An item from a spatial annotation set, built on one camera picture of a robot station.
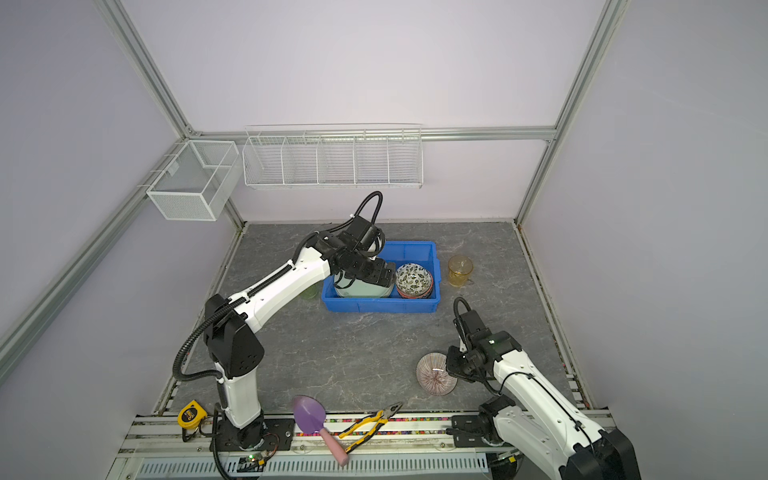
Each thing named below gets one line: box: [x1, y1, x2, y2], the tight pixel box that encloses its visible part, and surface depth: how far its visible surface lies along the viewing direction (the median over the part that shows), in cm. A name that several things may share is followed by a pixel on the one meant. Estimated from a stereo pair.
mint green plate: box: [334, 270, 394, 298], surface depth 97 cm
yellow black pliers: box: [338, 402, 403, 454], surface depth 77 cm
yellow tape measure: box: [178, 400, 208, 430], surface depth 77 cm
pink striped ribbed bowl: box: [416, 352, 458, 396], surface depth 82 cm
